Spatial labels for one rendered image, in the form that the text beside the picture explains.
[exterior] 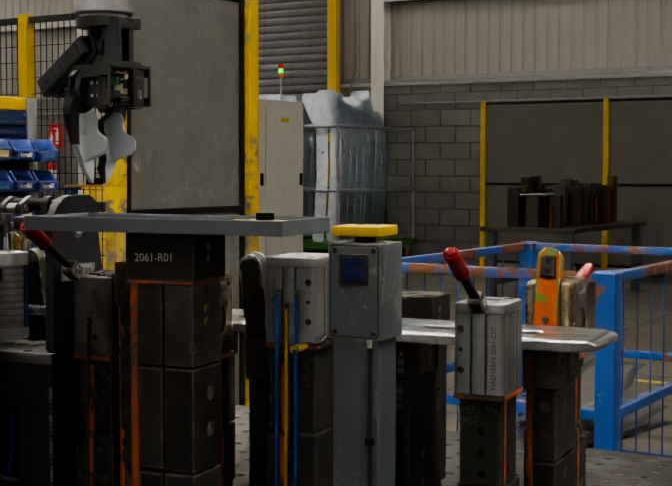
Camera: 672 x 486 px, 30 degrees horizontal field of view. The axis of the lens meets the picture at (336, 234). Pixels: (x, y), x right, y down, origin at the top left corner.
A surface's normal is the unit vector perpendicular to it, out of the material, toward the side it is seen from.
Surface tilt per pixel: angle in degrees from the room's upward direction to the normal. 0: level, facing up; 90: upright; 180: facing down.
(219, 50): 90
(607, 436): 90
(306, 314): 90
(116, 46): 90
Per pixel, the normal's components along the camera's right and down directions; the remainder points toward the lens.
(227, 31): 0.88, 0.02
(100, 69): -0.63, 0.04
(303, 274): -0.41, 0.05
